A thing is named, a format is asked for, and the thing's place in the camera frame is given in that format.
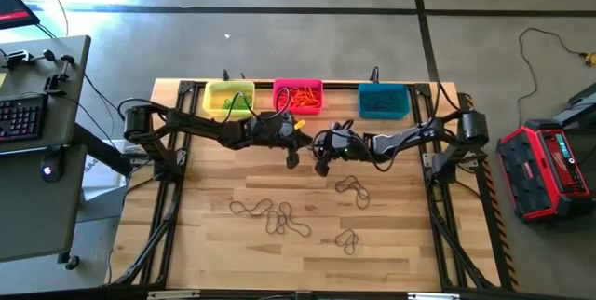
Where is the black backlit keyboard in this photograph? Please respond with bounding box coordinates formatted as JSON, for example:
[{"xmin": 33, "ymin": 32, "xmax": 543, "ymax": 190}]
[{"xmin": 0, "ymin": 93, "xmax": 49, "ymax": 145}]

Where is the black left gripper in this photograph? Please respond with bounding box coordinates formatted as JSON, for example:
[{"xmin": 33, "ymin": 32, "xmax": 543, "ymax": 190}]
[{"xmin": 250, "ymin": 111, "xmax": 314, "ymax": 170}]

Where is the silver metal bracket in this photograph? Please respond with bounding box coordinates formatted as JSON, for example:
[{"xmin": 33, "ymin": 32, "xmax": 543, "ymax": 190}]
[
  {"xmin": 146, "ymin": 289, "xmax": 202, "ymax": 300},
  {"xmin": 407, "ymin": 292, "xmax": 461, "ymax": 300}
]

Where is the grey equipment case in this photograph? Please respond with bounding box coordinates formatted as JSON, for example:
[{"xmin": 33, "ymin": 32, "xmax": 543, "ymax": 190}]
[{"xmin": 552, "ymin": 81, "xmax": 596, "ymax": 130}]

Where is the blue plastic basket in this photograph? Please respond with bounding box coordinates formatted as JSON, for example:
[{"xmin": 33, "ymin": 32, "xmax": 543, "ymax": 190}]
[{"xmin": 358, "ymin": 82, "xmax": 412, "ymax": 120}]

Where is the black desk clamp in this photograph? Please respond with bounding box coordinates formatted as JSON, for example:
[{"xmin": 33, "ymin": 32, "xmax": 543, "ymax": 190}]
[
  {"xmin": 5, "ymin": 48, "xmax": 57, "ymax": 71},
  {"xmin": 43, "ymin": 53, "xmax": 76, "ymax": 95}
]

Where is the black desk cable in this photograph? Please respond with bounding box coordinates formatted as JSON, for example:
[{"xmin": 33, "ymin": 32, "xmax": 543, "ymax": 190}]
[{"xmin": 82, "ymin": 72, "xmax": 128, "ymax": 122}]

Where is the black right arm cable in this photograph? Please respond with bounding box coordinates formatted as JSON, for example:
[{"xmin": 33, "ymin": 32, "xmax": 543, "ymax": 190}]
[{"xmin": 430, "ymin": 81, "xmax": 463, "ymax": 117}]

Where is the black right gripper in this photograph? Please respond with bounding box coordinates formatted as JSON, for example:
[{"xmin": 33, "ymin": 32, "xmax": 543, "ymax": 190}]
[{"xmin": 314, "ymin": 125, "xmax": 363, "ymax": 178}]

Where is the black desk support bar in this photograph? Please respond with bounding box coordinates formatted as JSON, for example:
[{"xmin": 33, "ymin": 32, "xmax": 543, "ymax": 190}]
[{"xmin": 73, "ymin": 123, "xmax": 135, "ymax": 178}]

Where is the black floor cable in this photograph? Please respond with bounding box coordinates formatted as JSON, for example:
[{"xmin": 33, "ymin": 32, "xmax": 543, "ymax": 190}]
[{"xmin": 517, "ymin": 27, "xmax": 589, "ymax": 116}]

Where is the black monitor with red stripe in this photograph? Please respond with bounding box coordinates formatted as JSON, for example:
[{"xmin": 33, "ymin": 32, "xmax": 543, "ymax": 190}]
[{"xmin": 0, "ymin": 0, "xmax": 41, "ymax": 31}]

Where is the pink plastic basket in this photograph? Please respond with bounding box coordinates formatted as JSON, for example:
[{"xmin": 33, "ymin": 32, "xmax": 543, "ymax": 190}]
[{"xmin": 272, "ymin": 78, "xmax": 324, "ymax": 116}]

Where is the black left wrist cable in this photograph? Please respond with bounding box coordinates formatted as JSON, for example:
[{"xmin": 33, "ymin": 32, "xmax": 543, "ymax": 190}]
[{"xmin": 218, "ymin": 86, "xmax": 294, "ymax": 127}]

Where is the yellow black hazard strip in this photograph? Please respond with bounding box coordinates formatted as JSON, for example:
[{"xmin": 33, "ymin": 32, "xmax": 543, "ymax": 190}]
[{"xmin": 458, "ymin": 92, "xmax": 521, "ymax": 292}]

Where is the grey side desk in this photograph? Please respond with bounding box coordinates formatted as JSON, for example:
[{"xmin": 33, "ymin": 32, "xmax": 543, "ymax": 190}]
[{"xmin": 0, "ymin": 34, "xmax": 92, "ymax": 264}]

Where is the thin grey floor cable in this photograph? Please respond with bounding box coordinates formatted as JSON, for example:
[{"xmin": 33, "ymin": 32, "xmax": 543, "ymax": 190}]
[{"xmin": 31, "ymin": 0, "xmax": 71, "ymax": 38}]

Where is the yellow plastic basket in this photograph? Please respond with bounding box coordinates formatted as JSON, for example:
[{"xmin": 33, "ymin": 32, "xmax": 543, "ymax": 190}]
[{"xmin": 203, "ymin": 78, "xmax": 256, "ymax": 118}]

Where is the black computer mouse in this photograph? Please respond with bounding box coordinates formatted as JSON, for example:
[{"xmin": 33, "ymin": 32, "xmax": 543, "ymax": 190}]
[{"xmin": 39, "ymin": 145, "xmax": 66, "ymax": 184}]

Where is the red and black power station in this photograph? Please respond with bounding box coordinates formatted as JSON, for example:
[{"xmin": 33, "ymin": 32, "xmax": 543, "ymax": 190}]
[{"xmin": 495, "ymin": 118, "xmax": 595, "ymax": 225}]

